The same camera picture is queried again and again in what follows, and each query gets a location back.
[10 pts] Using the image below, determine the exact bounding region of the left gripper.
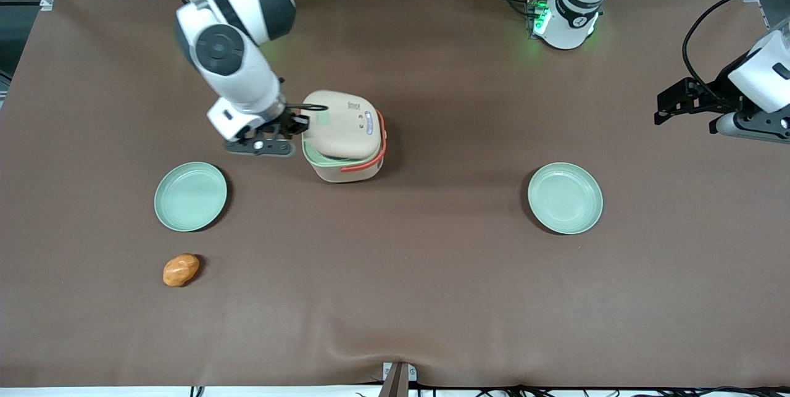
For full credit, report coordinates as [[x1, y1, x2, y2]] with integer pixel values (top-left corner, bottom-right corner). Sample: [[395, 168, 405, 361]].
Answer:
[[654, 30, 790, 127]]

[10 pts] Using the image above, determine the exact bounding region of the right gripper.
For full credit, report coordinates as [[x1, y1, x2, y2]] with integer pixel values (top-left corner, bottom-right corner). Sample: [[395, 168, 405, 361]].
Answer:
[[207, 96, 328, 142]]

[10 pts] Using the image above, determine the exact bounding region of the beige lunch box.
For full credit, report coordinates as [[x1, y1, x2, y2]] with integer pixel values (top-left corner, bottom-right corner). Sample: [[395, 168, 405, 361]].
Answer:
[[301, 90, 388, 184]]

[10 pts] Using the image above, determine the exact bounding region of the pale green plate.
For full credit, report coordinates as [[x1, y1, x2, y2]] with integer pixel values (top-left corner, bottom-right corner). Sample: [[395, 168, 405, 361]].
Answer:
[[527, 162, 604, 235], [154, 162, 228, 233]]

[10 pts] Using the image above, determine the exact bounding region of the orange-brown bread roll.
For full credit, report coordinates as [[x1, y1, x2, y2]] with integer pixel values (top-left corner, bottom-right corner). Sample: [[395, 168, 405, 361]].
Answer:
[[162, 253, 201, 288]]

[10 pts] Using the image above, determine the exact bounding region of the brown table mat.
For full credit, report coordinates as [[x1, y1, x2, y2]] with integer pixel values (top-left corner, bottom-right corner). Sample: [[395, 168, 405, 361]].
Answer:
[[0, 0, 790, 389]]

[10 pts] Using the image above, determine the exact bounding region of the grey metal table clamp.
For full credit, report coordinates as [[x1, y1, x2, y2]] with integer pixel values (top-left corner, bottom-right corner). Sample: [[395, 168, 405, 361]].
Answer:
[[378, 362, 418, 397]]

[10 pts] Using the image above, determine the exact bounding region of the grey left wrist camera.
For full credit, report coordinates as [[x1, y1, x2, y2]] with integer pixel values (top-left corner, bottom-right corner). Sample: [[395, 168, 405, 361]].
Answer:
[[709, 111, 790, 143]]

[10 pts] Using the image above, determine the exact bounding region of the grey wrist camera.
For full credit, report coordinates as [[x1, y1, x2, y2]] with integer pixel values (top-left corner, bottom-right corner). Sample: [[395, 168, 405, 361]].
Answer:
[[224, 136, 296, 159], [709, 111, 790, 143]]

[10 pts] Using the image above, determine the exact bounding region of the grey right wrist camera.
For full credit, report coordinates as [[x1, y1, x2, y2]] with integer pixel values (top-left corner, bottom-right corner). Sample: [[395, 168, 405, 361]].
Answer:
[[224, 136, 296, 159]]

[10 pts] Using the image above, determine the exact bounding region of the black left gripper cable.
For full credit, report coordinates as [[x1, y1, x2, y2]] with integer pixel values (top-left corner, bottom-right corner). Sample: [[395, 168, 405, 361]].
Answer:
[[681, 0, 790, 99]]

